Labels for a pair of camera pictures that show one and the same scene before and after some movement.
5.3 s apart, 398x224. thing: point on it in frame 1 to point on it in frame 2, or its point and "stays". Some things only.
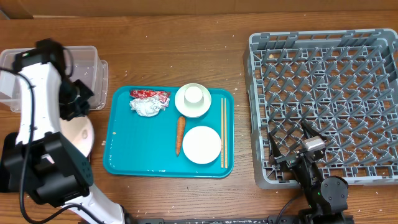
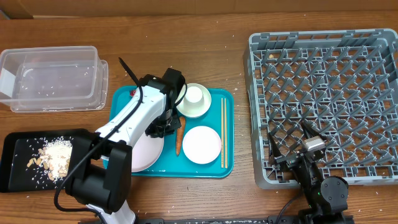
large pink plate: (79, 131) to (145, 151)
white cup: (193, 96) stays
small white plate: (201, 144) stays
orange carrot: (180, 134) stays
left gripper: (82, 105) to (175, 123)
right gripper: (288, 160) stays
